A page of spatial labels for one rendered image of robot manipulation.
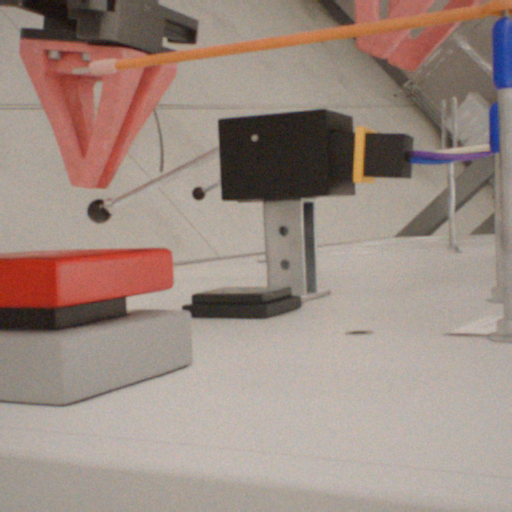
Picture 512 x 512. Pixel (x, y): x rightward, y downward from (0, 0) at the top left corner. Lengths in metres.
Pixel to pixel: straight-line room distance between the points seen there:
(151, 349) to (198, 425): 0.06
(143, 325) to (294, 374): 0.04
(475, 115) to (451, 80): 0.67
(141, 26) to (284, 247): 0.13
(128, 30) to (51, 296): 0.26
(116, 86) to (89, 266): 0.25
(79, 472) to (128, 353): 0.07
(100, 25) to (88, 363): 0.26
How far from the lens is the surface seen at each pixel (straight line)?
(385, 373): 0.23
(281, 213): 0.43
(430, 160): 0.42
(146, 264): 0.24
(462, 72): 8.05
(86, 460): 0.16
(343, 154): 0.41
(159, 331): 0.24
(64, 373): 0.21
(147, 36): 0.47
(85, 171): 0.48
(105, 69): 0.35
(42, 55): 0.48
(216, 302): 0.37
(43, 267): 0.21
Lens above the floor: 1.23
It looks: 23 degrees down
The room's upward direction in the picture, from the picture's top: 45 degrees clockwise
